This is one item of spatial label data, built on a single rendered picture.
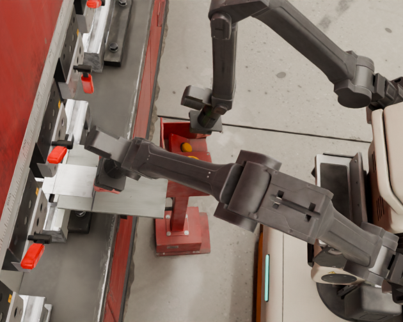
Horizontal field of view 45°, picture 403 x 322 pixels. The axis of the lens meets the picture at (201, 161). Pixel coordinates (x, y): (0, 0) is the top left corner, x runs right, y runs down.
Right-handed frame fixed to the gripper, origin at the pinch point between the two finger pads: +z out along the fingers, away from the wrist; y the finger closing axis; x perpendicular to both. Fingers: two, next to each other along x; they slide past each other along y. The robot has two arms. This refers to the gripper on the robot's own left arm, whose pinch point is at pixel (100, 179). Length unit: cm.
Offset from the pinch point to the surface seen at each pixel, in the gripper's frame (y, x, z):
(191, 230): -21, 67, 66
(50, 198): 5.5, -9.0, 7.7
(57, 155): 9.4, -17.0, -24.6
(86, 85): -15.9, -12.1, -13.1
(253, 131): -84, 97, 64
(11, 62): 6, -31, -43
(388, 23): -174, 169, 26
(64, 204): 7.1, -6.0, 5.0
